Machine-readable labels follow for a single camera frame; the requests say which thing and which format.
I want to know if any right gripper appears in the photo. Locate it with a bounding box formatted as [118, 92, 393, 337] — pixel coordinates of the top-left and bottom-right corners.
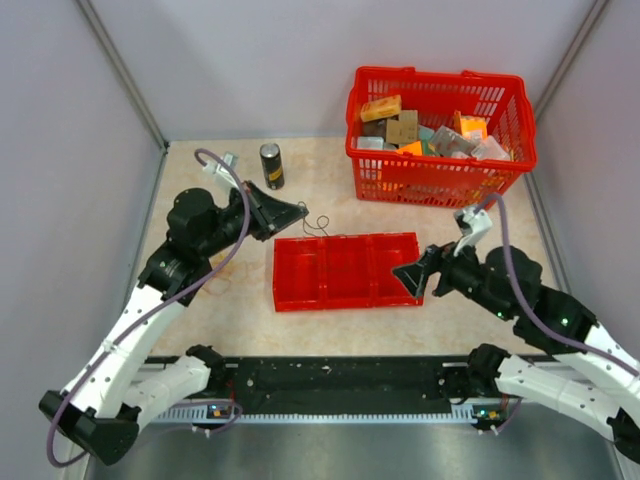
[390, 231, 512, 320]

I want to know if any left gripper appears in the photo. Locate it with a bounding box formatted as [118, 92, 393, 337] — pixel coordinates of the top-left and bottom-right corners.
[199, 180, 308, 258]

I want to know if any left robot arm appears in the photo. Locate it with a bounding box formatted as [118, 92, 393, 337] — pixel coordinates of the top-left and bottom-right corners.
[39, 181, 308, 466]

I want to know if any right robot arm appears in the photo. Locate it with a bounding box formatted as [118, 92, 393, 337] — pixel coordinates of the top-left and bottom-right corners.
[392, 244, 639, 462]

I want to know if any black drink can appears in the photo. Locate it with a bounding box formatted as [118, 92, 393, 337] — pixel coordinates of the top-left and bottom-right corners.
[259, 143, 285, 190]

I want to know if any red three-compartment tray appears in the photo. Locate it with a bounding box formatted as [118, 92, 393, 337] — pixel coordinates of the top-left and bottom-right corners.
[272, 232, 423, 312]

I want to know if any clear plastic package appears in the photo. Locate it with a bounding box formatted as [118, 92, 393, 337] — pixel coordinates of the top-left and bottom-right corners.
[429, 125, 476, 157]

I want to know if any red plastic shopping basket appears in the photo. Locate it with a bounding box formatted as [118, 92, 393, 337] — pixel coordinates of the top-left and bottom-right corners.
[345, 66, 537, 208]

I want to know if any brown cardboard box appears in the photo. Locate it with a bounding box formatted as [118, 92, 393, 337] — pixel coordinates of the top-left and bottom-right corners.
[385, 110, 419, 147]

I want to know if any orange box in basket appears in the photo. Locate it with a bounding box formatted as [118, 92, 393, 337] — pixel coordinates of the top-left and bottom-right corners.
[360, 94, 402, 123]

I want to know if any orange carton in basket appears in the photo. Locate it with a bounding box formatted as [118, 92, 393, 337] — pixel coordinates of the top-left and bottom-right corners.
[453, 110, 488, 144]

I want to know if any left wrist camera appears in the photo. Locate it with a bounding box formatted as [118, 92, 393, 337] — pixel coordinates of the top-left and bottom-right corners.
[202, 152, 239, 195]

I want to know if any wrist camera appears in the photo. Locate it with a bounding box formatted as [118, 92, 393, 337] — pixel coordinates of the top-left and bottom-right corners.
[453, 205, 493, 257]
[202, 152, 239, 195]

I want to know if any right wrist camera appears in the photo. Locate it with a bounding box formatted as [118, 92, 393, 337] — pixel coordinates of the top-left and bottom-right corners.
[453, 205, 493, 257]

